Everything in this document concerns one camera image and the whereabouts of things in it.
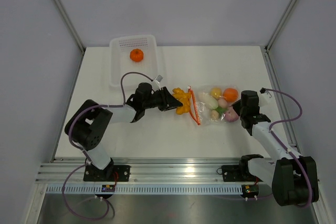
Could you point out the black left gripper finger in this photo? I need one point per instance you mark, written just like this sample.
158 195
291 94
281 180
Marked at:
168 107
168 99

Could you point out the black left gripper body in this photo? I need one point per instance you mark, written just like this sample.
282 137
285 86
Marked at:
154 101

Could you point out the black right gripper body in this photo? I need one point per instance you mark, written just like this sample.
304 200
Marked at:
238 108

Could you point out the fake brown ginger root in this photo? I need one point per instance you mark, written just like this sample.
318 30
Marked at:
184 98

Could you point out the clear zip top bag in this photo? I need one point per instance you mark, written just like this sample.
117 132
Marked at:
200 113

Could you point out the fake orange pumpkin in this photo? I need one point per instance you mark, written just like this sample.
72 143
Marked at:
136 55

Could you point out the fake white garlic bulb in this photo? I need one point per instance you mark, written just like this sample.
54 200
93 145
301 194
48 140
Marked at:
214 115

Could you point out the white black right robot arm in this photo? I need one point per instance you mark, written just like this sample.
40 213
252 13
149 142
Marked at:
292 177

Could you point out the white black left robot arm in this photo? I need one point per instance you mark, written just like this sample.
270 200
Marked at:
87 126

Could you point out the fake purple onion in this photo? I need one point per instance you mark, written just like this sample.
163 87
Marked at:
231 115

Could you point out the fake orange fruit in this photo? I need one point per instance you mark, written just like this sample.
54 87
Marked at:
230 95

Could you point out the fake pink peach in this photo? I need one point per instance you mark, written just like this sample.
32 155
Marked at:
222 103

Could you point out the fake yellow lemon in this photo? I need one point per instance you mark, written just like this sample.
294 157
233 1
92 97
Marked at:
216 92

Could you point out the fake white radish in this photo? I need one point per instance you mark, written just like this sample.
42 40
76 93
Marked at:
208 100

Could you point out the white plastic perforated basket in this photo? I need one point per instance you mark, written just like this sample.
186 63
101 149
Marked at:
120 62

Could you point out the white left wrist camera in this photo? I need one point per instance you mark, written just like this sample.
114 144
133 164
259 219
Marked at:
156 83

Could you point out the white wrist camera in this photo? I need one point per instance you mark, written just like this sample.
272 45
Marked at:
264 97
156 83

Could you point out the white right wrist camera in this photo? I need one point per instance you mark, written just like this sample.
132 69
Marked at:
264 97

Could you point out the aluminium mounting rail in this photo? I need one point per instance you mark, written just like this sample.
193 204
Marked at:
146 170

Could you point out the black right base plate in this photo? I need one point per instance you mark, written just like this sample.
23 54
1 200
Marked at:
232 173

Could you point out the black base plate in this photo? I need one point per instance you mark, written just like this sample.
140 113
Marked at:
119 173
232 173

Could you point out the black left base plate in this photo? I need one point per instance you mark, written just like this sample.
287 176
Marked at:
119 173

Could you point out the aluminium frame post left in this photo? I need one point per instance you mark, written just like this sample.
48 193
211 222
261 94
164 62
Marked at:
69 25

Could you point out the aluminium frame post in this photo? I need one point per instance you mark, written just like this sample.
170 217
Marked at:
281 24
69 25

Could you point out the white slotted cable duct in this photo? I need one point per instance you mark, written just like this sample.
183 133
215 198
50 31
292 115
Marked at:
129 189

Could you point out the aluminium frame post right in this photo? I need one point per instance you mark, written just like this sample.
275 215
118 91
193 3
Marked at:
281 24

